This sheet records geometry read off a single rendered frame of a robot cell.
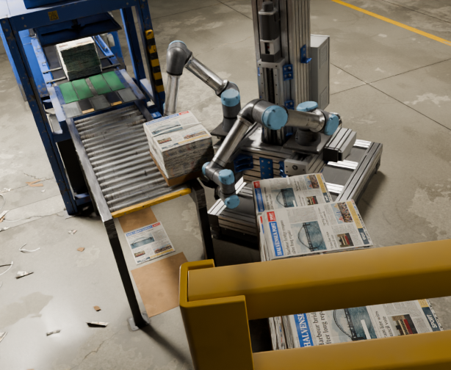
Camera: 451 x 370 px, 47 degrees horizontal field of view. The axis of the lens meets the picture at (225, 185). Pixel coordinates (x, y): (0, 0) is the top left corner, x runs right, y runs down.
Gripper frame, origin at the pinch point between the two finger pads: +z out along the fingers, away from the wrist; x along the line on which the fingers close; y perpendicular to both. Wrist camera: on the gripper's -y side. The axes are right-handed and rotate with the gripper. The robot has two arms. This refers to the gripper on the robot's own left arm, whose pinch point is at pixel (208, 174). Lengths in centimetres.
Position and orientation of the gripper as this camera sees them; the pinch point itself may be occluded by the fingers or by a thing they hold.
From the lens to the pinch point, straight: 289.8
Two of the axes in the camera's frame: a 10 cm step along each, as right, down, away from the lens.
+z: -3.9, -4.9, 7.8
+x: -9.1, 3.1, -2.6
